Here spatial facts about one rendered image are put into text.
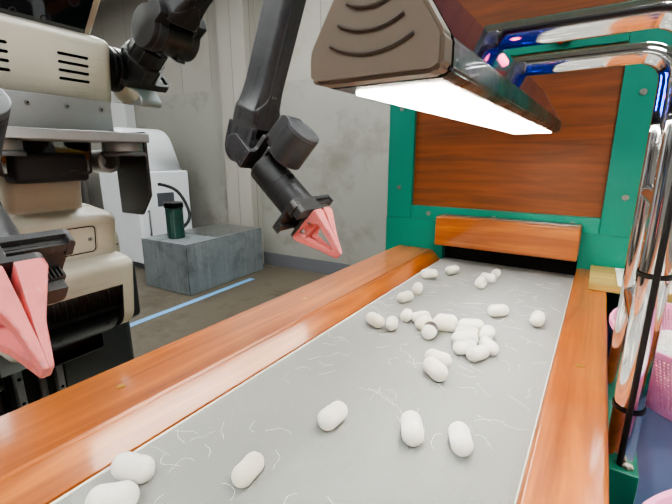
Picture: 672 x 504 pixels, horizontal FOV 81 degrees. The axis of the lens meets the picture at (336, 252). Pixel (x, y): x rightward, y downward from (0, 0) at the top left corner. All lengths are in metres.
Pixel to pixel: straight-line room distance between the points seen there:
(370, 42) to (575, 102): 0.80
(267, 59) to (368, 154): 2.48
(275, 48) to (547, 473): 0.63
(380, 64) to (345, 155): 3.00
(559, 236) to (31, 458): 0.88
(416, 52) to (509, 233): 0.75
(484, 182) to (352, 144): 2.25
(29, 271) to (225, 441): 0.22
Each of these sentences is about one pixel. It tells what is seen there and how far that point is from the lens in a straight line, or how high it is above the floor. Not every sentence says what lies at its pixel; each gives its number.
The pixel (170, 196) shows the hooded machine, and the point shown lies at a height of 0.64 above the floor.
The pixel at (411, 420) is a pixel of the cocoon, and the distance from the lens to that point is 0.41.
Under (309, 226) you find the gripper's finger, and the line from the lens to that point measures 0.63.
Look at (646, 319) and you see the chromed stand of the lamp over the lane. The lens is 0.44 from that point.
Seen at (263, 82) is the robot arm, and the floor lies 1.11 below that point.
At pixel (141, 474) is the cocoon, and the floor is 0.75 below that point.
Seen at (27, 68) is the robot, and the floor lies 1.14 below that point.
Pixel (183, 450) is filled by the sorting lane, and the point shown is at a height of 0.74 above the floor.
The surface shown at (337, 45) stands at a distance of 0.25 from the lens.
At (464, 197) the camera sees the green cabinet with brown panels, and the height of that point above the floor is 0.90.
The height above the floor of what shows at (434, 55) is 1.05.
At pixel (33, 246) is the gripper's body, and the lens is 0.38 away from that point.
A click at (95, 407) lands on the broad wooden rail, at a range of 0.47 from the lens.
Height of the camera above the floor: 1.00
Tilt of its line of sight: 14 degrees down
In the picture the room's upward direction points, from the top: straight up
